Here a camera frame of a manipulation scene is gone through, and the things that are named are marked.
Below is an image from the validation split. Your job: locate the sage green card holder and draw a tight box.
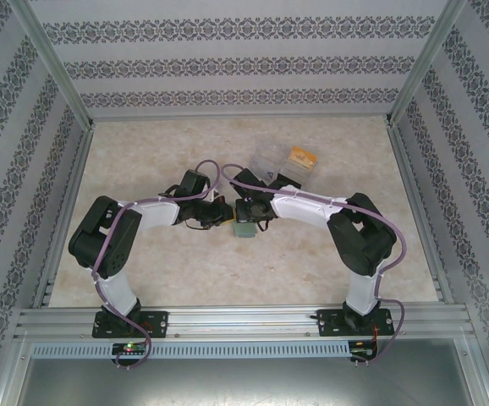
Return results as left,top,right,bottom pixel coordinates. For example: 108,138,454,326
230,220,259,241

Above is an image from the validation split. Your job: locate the translucent card with triangle logo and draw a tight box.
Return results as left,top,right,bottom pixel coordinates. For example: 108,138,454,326
255,162,283,181

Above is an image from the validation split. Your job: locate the orange card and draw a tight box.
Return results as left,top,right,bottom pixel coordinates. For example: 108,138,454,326
284,145,320,173

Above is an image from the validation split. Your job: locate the grey metal sheet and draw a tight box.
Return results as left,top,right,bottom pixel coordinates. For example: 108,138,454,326
15,357,489,406

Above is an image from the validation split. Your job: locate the aluminium mounting rail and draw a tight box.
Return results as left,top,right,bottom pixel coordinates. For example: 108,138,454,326
14,306,476,342

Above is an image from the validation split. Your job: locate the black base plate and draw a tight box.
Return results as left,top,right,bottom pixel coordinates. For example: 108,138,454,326
316,308,393,338
92,310,169,339

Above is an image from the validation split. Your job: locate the aluminium side rail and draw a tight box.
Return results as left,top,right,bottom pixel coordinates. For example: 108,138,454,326
30,124,97,310
384,122,455,305

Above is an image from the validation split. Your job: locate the slotted grey cable duct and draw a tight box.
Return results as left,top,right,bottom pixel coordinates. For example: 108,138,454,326
30,341,351,359

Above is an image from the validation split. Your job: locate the purple cable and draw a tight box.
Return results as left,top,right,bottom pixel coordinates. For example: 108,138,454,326
91,159,223,370
223,163,406,365

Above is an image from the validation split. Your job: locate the aluminium frame post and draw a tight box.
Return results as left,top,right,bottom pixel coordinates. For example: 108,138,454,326
383,0,470,128
5,0,97,130

